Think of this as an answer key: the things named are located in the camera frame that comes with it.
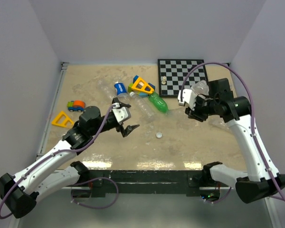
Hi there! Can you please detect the green plastic bottle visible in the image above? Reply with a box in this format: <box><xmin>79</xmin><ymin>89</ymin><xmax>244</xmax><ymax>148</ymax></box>
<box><xmin>148</xmin><ymin>92</ymin><xmax>169</xmax><ymax>113</ymax></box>

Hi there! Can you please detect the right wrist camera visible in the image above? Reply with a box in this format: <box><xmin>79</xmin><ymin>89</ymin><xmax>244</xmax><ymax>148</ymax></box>
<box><xmin>178</xmin><ymin>89</ymin><xmax>198</xmax><ymax>110</ymax></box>

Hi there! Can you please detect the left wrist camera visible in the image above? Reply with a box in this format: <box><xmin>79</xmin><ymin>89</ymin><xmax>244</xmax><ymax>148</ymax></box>
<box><xmin>112</xmin><ymin>104</ymin><xmax>132</xmax><ymax>125</ymax></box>

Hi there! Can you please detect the black white chessboard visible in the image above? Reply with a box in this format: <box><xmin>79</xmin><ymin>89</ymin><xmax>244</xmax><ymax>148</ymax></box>
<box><xmin>157</xmin><ymin>59</ymin><xmax>208</xmax><ymax>98</ymax></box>

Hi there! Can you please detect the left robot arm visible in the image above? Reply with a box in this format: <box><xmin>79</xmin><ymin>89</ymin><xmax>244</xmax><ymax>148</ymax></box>
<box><xmin>0</xmin><ymin>97</ymin><xmax>138</xmax><ymax>219</ymax></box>

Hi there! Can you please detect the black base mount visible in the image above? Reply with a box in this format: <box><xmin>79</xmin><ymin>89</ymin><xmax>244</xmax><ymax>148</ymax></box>
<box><xmin>78</xmin><ymin>170</ymin><xmax>217</xmax><ymax>198</ymax></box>

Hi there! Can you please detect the yellow triangle toy block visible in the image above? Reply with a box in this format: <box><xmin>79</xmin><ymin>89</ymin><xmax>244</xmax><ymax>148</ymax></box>
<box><xmin>130</xmin><ymin>76</ymin><xmax>155</xmax><ymax>95</ymax></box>
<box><xmin>51</xmin><ymin>111</ymin><xmax>74</xmax><ymax>128</ymax></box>

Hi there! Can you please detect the aluminium frame rail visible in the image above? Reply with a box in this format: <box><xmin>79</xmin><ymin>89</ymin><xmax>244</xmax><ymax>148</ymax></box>
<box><xmin>35</xmin><ymin>62</ymin><xmax>70</xmax><ymax>161</ymax></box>

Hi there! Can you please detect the blue pepsi bottle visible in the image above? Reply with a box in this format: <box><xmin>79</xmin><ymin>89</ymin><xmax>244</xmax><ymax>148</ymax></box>
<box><xmin>114</xmin><ymin>81</ymin><xmax>128</xmax><ymax>97</ymax></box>

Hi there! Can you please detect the colourful toy car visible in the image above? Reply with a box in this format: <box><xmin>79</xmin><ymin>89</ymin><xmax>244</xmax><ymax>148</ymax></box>
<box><xmin>67</xmin><ymin>100</ymin><xmax>86</xmax><ymax>112</ymax></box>

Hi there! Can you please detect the white blue bottle cap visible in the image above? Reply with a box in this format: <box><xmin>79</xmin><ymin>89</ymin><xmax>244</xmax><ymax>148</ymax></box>
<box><xmin>156</xmin><ymin>132</ymin><xmax>162</xmax><ymax>139</ymax></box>

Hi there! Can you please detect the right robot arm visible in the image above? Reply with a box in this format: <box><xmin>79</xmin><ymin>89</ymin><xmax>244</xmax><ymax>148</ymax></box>
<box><xmin>178</xmin><ymin>78</ymin><xmax>285</xmax><ymax>203</ymax></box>

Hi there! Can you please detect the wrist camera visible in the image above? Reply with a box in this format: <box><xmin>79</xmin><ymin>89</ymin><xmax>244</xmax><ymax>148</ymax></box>
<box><xmin>112</xmin><ymin>104</ymin><xmax>132</xmax><ymax>125</ymax></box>
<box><xmin>178</xmin><ymin>89</ymin><xmax>198</xmax><ymax>110</ymax></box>

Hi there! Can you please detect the clear bottle white cap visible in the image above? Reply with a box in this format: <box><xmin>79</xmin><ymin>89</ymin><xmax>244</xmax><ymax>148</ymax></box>
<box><xmin>209</xmin><ymin>117</ymin><xmax>229</xmax><ymax>130</ymax></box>
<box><xmin>190</xmin><ymin>80</ymin><xmax>209</xmax><ymax>95</ymax></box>
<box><xmin>129</xmin><ymin>92</ymin><xmax>155</xmax><ymax>118</ymax></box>

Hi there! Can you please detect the clear bottle yellow cap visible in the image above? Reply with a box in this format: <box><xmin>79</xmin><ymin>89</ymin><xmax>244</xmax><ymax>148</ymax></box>
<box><xmin>97</xmin><ymin>79</ymin><xmax>117</xmax><ymax>103</ymax></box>

